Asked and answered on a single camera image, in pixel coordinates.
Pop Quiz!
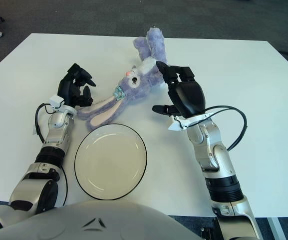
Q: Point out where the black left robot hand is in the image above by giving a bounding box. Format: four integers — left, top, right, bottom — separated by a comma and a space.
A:
57, 63, 97, 108

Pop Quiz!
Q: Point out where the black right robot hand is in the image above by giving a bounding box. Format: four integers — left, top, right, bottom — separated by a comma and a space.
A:
152, 60, 206, 118

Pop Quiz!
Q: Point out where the purple plush bunny doll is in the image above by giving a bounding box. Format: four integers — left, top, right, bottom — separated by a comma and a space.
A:
76, 27, 171, 132

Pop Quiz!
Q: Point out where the white plate with black rim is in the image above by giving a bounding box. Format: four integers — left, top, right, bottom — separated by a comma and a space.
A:
74, 123, 148, 201

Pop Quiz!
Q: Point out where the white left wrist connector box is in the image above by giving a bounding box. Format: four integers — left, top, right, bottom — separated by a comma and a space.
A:
49, 94, 65, 110

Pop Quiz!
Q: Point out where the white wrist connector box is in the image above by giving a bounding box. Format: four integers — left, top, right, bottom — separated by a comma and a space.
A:
49, 94, 65, 110
168, 117, 187, 132

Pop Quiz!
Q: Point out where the white right wrist connector box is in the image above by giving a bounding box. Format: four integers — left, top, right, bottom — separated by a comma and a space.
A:
168, 117, 187, 132

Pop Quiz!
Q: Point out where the grey robot torso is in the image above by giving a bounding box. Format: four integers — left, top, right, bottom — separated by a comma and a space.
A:
0, 199, 204, 240

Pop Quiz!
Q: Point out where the white table leg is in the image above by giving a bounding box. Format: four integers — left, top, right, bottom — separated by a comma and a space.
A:
267, 216, 284, 240

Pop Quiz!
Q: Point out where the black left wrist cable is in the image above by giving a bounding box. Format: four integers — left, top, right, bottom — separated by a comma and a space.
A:
34, 102, 52, 145

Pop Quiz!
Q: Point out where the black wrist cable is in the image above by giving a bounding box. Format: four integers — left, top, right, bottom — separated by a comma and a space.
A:
34, 102, 52, 145
203, 104, 248, 152

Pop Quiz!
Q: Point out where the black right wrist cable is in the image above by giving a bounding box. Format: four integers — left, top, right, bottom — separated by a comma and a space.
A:
203, 104, 248, 152

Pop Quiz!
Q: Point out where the black bracket under table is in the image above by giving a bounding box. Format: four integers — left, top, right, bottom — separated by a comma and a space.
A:
200, 226, 218, 240

